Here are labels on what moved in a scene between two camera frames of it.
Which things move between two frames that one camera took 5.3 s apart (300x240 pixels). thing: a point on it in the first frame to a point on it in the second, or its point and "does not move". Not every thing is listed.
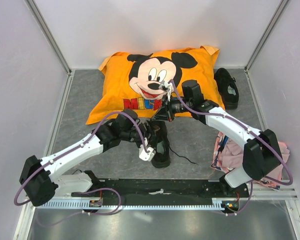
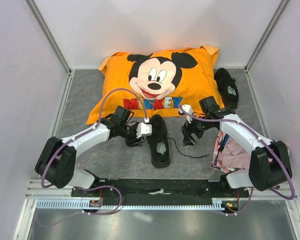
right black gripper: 169,112 to 187,129
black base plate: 164,190 does not move
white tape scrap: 159,192 does not move
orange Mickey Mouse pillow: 132,81 does not move
